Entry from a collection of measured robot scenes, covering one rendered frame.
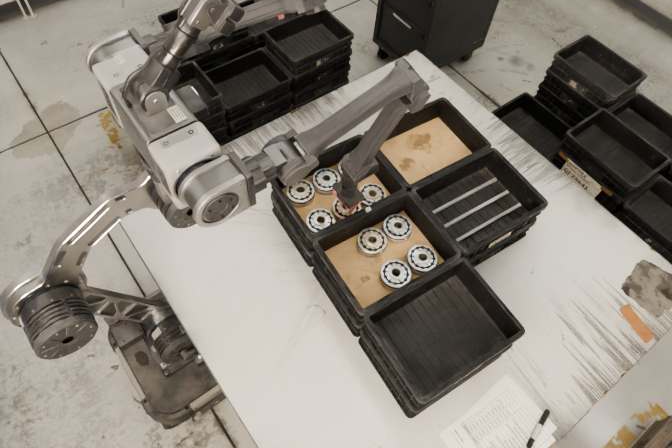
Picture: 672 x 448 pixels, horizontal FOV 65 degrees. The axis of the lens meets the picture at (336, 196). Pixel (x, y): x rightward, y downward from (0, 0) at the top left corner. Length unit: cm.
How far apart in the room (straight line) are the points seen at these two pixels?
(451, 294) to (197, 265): 89
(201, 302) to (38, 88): 225
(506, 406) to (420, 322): 38
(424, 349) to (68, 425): 158
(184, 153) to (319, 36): 200
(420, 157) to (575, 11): 278
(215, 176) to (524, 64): 310
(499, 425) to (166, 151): 129
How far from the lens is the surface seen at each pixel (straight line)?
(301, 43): 304
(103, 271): 288
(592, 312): 213
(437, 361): 173
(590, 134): 297
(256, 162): 119
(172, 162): 117
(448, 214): 197
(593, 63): 338
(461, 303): 182
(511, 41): 415
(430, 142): 216
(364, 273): 179
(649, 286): 228
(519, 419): 189
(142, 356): 238
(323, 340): 183
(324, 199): 193
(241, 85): 297
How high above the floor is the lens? 243
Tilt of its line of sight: 55 degrees down
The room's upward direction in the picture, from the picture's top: 6 degrees clockwise
